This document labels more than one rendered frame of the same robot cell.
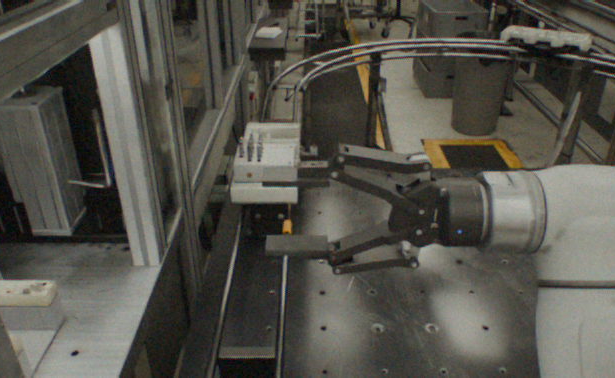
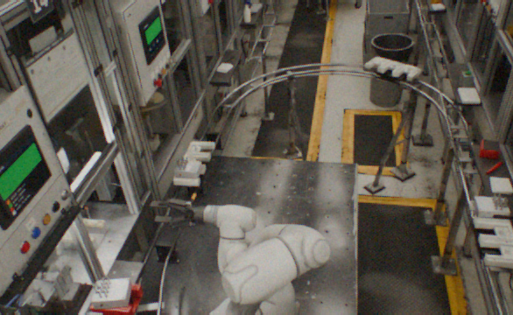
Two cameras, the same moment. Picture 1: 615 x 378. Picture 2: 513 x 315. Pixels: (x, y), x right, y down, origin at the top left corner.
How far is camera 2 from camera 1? 150 cm
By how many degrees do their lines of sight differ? 13
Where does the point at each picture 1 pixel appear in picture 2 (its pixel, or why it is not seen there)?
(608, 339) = (223, 251)
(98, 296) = (117, 224)
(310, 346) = (195, 242)
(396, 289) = not seen: hidden behind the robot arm
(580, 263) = (223, 232)
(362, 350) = (213, 245)
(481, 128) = (387, 102)
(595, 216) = (227, 221)
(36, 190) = (100, 187)
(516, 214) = (209, 219)
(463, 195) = (198, 213)
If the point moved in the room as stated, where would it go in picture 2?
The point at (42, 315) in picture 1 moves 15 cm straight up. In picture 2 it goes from (101, 230) to (92, 206)
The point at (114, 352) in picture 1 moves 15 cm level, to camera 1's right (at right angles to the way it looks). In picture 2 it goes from (120, 241) to (151, 244)
